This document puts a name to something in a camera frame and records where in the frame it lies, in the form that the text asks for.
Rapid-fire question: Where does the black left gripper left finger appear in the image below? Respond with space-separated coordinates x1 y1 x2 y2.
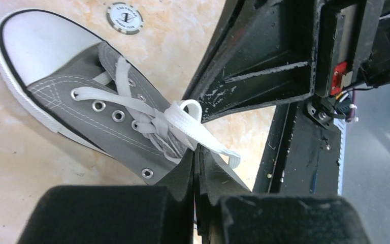
19 150 194 243

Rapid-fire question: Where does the grey canvas sneaker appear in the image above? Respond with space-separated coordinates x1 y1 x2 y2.
0 9 188 185

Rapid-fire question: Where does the small round white token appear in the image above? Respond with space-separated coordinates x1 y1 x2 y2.
106 2 144 35

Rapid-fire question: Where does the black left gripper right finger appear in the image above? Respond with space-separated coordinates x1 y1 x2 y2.
194 146 370 243

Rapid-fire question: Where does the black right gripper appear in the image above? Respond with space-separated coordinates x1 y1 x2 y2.
184 1 390 122

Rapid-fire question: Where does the white slotted cable duct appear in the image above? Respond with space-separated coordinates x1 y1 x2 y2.
334 118 346 196

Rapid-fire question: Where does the white shoelace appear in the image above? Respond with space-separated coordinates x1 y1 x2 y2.
71 57 241 169

